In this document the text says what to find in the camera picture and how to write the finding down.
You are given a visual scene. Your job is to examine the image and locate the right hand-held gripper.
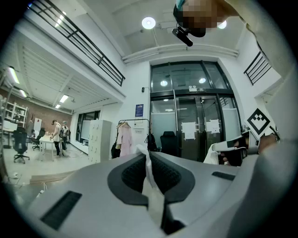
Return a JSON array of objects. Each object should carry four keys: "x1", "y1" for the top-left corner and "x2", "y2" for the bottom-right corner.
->
[{"x1": 211, "y1": 107, "x2": 272, "y2": 167}]

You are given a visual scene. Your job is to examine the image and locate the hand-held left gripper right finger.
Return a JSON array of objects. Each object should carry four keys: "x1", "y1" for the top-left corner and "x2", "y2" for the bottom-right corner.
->
[{"x1": 149, "y1": 151, "x2": 244, "y2": 237}]

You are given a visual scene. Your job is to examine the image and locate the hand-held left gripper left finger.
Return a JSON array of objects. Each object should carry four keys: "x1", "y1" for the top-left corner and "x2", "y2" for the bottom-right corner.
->
[{"x1": 20, "y1": 152, "x2": 163, "y2": 238}]

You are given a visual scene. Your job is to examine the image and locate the white cloth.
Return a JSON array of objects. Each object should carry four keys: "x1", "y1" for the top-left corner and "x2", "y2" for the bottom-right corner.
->
[{"x1": 136, "y1": 143, "x2": 221, "y2": 230}]

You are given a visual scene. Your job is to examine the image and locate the person's right forearm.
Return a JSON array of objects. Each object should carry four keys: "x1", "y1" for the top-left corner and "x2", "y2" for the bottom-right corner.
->
[{"x1": 257, "y1": 133, "x2": 278, "y2": 154}]

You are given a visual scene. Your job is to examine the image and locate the white paper door notice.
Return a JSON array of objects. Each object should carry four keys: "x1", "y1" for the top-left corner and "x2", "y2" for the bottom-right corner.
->
[
  {"x1": 205, "y1": 119, "x2": 221, "y2": 134},
  {"x1": 181, "y1": 122, "x2": 196, "y2": 141}
]

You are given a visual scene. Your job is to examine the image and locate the wooden floor step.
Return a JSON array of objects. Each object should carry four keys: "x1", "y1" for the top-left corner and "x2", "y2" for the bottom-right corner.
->
[{"x1": 29, "y1": 169, "x2": 79, "y2": 185}]

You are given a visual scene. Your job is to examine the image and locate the silver wrist watch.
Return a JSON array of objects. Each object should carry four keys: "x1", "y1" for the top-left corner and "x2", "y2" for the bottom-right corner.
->
[{"x1": 270, "y1": 126, "x2": 281, "y2": 143}]

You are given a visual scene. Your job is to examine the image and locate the white power strip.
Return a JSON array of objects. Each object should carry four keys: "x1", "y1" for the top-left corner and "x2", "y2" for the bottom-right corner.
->
[{"x1": 34, "y1": 182, "x2": 49, "y2": 198}]

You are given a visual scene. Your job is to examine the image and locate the black office chair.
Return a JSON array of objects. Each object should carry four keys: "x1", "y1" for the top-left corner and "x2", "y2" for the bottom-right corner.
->
[
  {"x1": 31, "y1": 127, "x2": 46, "y2": 151},
  {"x1": 12, "y1": 128, "x2": 30, "y2": 164},
  {"x1": 159, "y1": 131, "x2": 179, "y2": 156}
]

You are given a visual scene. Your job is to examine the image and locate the black hanging bag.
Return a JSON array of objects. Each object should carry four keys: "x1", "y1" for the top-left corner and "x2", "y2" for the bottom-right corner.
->
[
  {"x1": 146, "y1": 132, "x2": 158, "y2": 152},
  {"x1": 111, "y1": 141, "x2": 121, "y2": 159}
]

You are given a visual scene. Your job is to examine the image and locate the white locker cabinet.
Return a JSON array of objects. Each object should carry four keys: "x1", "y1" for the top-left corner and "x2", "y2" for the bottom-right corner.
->
[{"x1": 88, "y1": 119, "x2": 112, "y2": 164}]

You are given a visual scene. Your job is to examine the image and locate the pink hanging garment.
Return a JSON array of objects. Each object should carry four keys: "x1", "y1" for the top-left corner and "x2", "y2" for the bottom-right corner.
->
[{"x1": 115, "y1": 122, "x2": 133, "y2": 157}]

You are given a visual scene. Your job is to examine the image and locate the black framed glass door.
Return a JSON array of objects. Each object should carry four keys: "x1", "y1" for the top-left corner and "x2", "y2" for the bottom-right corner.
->
[{"x1": 149, "y1": 60, "x2": 242, "y2": 163}]

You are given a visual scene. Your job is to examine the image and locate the white table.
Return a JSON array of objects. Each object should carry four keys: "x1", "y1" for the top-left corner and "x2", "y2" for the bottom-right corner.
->
[{"x1": 38, "y1": 136, "x2": 55, "y2": 162}]

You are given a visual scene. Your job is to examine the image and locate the short black balcony railing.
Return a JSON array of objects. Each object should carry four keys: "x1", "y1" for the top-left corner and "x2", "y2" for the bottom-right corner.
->
[{"x1": 243, "y1": 51, "x2": 272, "y2": 86}]

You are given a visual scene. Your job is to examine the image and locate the white ceiling pipes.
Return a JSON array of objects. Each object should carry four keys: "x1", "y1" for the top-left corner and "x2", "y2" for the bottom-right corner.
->
[{"x1": 122, "y1": 43, "x2": 240, "y2": 64}]

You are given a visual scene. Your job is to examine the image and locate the white storage shelf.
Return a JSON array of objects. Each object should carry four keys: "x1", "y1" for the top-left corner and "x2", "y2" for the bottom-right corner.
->
[{"x1": 4, "y1": 100, "x2": 29, "y2": 128}]

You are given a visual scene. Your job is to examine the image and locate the white knit sweater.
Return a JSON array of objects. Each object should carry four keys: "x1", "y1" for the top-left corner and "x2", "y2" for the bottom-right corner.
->
[{"x1": 223, "y1": 0, "x2": 298, "y2": 149}]

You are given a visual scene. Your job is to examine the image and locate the person's head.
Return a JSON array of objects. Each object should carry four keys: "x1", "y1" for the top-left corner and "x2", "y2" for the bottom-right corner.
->
[{"x1": 173, "y1": 0, "x2": 233, "y2": 38}]

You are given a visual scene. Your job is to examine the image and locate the long black balcony railing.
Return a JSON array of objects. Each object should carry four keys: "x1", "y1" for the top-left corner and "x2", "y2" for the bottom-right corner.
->
[{"x1": 27, "y1": 0, "x2": 126, "y2": 87}]

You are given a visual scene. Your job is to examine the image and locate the black head camera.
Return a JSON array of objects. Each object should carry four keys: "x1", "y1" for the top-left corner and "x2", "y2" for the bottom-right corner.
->
[{"x1": 171, "y1": 26, "x2": 194, "y2": 47}]

